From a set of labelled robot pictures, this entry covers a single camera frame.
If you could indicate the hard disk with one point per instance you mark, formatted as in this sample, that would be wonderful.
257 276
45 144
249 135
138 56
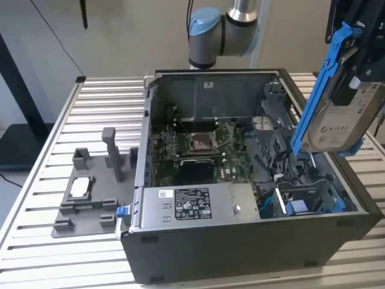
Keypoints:
334 126

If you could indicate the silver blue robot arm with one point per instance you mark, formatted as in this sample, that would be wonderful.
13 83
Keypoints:
207 42

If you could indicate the metal disk bay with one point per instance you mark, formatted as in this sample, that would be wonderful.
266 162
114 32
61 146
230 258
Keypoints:
319 192

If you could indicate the grey metal drive cage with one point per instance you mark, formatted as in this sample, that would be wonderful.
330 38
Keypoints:
270 144

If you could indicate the green motherboard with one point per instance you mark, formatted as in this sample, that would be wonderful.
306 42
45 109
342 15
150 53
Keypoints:
234 156

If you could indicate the CPU socket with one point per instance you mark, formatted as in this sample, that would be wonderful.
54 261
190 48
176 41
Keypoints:
200 141

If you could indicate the black grey PC case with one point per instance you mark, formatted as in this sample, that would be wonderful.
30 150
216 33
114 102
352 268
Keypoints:
225 256

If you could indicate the grey power supply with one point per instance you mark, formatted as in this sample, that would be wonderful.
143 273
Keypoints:
156 210

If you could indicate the black antenna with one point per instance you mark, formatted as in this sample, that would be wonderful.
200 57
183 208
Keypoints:
83 15

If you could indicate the grey parts rack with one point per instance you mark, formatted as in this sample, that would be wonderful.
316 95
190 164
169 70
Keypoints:
99 168

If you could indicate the blue case latch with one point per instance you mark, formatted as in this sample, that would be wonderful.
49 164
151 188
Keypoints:
121 211

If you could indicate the silver CPU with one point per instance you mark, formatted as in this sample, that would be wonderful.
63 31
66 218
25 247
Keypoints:
79 187

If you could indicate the black desk stand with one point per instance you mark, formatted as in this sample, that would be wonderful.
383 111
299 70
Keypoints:
18 141

